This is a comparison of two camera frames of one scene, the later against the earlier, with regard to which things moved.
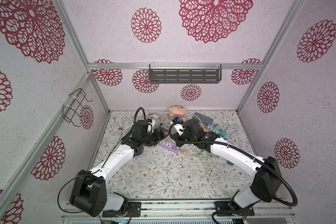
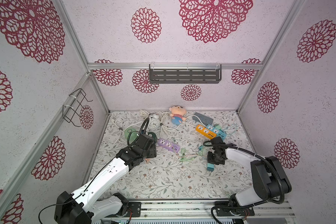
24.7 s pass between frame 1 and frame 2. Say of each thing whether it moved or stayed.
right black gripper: moved
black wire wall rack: stayed
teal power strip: stayed
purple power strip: stayed
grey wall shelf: stayed
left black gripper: moved
